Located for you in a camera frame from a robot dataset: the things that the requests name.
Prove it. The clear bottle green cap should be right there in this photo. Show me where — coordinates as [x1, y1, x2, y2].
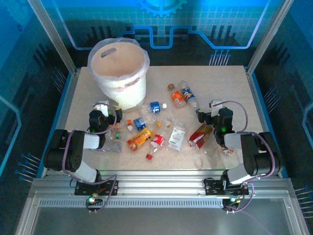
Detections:
[109, 129, 127, 141]

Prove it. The red gold label bottle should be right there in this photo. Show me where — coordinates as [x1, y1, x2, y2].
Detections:
[188, 122, 213, 149]

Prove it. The small blue label bottle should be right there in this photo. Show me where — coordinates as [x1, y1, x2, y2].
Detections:
[127, 117, 147, 132]

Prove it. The blue red label bottle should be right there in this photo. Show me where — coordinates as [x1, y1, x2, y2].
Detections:
[179, 80, 201, 114]

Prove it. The crushed clear plastic bottle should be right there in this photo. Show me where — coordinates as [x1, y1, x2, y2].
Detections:
[101, 139, 123, 153]

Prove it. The orange yellow label bottle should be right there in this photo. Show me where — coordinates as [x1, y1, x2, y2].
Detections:
[126, 127, 154, 152]

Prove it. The orange label clear bottle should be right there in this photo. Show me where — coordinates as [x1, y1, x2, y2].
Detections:
[167, 83, 187, 109]

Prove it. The white label rice drink bottle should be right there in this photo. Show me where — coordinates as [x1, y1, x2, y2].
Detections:
[167, 121, 186, 151]

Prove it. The large blue label water bottle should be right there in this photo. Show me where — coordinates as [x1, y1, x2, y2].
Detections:
[138, 101, 168, 116]

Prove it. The clear bottle yellow cap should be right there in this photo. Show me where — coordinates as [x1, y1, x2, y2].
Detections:
[156, 118, 174, 133]

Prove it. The red label cola bottle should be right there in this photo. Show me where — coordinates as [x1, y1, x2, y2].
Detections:
[146, 133, 167, 161]

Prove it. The white ribbed plastic bin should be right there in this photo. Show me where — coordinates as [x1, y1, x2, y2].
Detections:
[90, 40, 147, 112]

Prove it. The clear plastic bin liner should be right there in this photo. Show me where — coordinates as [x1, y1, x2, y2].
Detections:
[87, 36, 150, 94]

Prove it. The small LED controller board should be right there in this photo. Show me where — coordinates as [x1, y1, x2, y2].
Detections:
[222, 195, 242, 209]
[85, 193, 103, 209]

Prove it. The grey metal front panel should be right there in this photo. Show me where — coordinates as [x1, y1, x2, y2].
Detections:
[14, 195, 311, 235]

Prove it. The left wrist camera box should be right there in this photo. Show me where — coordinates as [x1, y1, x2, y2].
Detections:
[99, 100, 110, 118]

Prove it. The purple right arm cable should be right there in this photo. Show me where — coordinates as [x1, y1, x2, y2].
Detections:
[220, 100, 276, 213]

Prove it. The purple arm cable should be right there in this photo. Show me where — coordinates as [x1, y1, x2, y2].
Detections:
[220, 100, 276, 213]
[61, 102, 119, 213]

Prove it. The aluminium table side rail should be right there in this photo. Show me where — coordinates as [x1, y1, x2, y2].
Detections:
[40, 70, 81, 178]
[245, 66, 288, 178]

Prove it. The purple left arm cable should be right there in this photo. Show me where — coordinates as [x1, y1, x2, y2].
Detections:
[61, 102, 119, 213]

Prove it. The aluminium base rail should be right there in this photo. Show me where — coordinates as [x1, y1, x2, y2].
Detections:
[29, 168, 295, 199]

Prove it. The slotted grey cable duct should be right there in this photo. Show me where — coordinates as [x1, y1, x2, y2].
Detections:
[38, 198, 225, 209]

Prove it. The aluminium frame post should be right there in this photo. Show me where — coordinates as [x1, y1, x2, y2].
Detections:
[246, 0, 294, 74]
[26, 0, 78, 75]

